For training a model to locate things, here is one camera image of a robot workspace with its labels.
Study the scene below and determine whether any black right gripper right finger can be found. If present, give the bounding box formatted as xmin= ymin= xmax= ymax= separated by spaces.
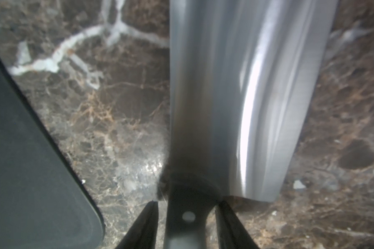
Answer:
xmin=215 ymin=200 xmax=259 ymax=249

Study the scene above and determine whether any black cutting board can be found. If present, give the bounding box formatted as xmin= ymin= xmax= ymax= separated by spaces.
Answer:
xmin=0 ymin=60 xmax=105 ymax=249

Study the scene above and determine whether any black handled cleaver knife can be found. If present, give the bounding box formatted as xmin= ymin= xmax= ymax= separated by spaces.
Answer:
xmin=164 ymin=1 xmax=338 ymax=249

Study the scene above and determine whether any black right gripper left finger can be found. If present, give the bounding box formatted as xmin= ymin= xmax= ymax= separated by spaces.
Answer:
xmin=116 ymin=201 xmax=159 ymax=249

